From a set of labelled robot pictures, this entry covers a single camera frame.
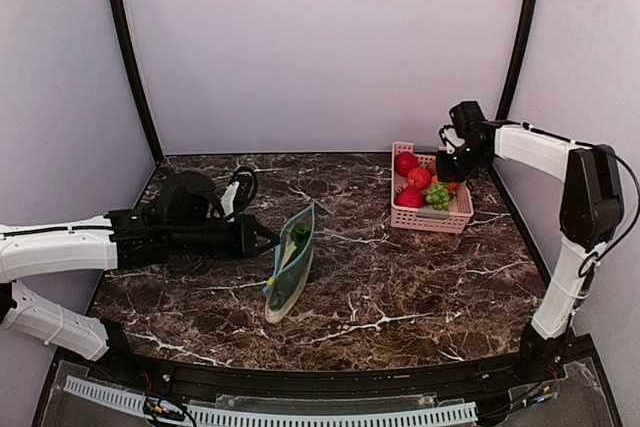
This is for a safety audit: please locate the black front frame rail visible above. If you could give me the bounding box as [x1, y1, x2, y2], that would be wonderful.
[89, 319, 566, 403]

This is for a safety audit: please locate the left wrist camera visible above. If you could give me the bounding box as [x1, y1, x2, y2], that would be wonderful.
[220, 166, 258, 221]

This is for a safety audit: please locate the pink plastic basket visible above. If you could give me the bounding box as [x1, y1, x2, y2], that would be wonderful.
[391, 142, 474, 234]

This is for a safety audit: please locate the green grapes toy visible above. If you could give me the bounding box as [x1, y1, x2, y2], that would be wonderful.
[425, 183, 454, 211]

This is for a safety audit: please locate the orange tangerine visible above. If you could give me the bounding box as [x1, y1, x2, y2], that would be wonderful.
[431, 175, 459, 192]

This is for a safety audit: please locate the red apple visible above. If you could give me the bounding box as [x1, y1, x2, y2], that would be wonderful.
[407, 166, 432, 190]

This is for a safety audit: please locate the black left frame post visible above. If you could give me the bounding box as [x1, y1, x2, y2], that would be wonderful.
[109, 0, 165, 165]

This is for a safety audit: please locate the green cucumber toy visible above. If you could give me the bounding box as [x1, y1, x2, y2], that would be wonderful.
[271, 245, 314, 292]

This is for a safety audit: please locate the black frame post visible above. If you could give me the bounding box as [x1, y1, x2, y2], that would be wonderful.
[109, 0, 165, 165]
[496, 0, 537, 120]

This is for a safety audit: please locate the black right frame post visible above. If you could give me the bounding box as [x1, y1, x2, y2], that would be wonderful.
[496, 0, 537, 120]

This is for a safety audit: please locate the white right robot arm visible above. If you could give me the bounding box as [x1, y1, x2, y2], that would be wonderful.
[436, 101, 624, 381]

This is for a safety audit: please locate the clear zip top bag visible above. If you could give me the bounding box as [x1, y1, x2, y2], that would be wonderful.
[263, 203, 316, 324]

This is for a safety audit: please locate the red strawberry toy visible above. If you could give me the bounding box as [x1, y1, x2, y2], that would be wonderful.
[395, 186, 425, 209]

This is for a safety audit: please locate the green leafy lettuce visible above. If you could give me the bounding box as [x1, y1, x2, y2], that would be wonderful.
[290, 222, 312, 248]

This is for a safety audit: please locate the red pepper toy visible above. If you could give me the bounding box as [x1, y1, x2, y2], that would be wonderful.
[394, 151, 420, 177]

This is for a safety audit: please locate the brown potato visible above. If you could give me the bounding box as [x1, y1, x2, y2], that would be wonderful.
[426, 160, 437, 175]

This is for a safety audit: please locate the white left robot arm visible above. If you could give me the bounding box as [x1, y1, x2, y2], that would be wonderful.
[1, 167, 280, 362]

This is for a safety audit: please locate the grey slotted cable duct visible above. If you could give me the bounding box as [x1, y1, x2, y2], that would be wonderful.
[64, 375, 478, 426]

